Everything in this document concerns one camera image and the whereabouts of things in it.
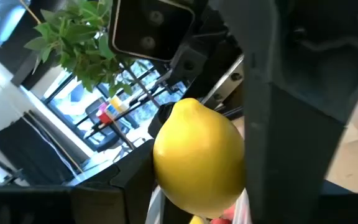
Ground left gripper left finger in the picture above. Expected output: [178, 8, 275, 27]
[71, 139, 155, 224]

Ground green leafy potted plant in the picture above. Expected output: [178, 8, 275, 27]
[23, 0, 167, 110]

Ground orange hanging cord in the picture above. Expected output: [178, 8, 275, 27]
[19, 0, 42, 25]

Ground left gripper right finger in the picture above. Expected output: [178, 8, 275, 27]
[318, 179, 358, 224]

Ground yellow cup stack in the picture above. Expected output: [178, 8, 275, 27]
[109, 95, 130, 113]

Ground small pink raspberry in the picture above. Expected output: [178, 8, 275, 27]
[221, 203, 239, 220]

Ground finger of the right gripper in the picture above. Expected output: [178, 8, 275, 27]
[209, 0, 358, 224]
[147, 101, 177, 139]

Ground yellow lemon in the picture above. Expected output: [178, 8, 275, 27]
[152, 98, 247, 224]

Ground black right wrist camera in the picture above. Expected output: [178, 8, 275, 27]
[108, 0, 196, 62]

